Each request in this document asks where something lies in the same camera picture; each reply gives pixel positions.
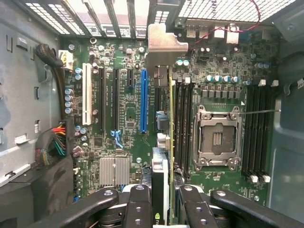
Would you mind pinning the black PC case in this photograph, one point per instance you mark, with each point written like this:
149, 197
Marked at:
285, 142

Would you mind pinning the black plastic shroud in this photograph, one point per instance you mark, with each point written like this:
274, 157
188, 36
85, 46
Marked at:
47, 190

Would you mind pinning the white expansion slot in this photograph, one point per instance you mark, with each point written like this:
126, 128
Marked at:
87, 95

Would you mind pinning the CPU socket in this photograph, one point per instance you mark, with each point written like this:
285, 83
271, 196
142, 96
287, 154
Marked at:
218, 137

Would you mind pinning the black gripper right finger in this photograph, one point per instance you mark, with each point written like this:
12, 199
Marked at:
197, 213

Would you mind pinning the long black expansion slot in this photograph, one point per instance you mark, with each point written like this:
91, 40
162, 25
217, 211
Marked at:
116, 99
101, 99

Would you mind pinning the black RAM slot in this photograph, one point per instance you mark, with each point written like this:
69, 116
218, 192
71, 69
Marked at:
248, 130
177, 118
263, 130
270, 130
183, 118
257, 130
190, 118

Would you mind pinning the green motherboard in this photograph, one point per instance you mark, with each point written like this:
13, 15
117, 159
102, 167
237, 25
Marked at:
133, 95

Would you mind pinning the short black expansion slot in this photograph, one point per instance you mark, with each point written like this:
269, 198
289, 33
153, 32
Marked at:
130, 78

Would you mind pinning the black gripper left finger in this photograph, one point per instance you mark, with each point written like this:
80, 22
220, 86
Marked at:
137, 209

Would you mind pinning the silver finned heatsink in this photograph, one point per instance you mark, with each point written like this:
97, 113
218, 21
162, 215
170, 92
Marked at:
114, 172

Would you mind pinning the blue expansion slot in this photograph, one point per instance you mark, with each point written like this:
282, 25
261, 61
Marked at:
144, 99

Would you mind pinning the socket locking lever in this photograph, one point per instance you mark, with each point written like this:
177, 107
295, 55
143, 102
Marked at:
261, 112

